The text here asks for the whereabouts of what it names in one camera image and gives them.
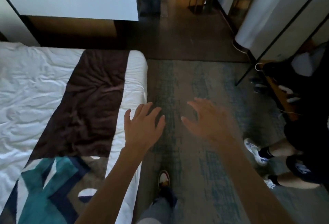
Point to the person's right forearm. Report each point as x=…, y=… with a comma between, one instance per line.
x=252, y=187

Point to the white bag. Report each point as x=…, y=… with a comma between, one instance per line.
x=307, y=63

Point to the person's left forearm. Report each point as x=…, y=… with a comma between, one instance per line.
x=110, y=193

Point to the person's blue jeans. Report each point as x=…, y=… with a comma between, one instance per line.
x=156, y=211

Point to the person's right hand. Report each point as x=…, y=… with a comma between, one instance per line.
x=213, y=128

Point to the white curtain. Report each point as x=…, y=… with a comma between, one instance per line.
x=262, y=7

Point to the brown teal patterned bed runner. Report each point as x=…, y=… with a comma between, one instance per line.
x=84, y=103

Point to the person's multicoloured sneaker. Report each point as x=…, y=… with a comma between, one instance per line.
x=163, y=178

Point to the white partition panel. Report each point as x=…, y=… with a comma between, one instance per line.
x=290, y=33

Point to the white bed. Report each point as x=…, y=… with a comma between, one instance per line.
x=25, y=90

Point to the white wall desk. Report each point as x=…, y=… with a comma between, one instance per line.
x=77, y=3

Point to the white slipper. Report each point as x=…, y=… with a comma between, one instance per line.
x=285, y=89
x=293, y=100

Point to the black bag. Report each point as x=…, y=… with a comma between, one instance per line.
x=308, y=92

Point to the dark shoe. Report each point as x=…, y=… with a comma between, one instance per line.
x=259, y=86

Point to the person's left hand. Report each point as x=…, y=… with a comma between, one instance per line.
x=141, y=133

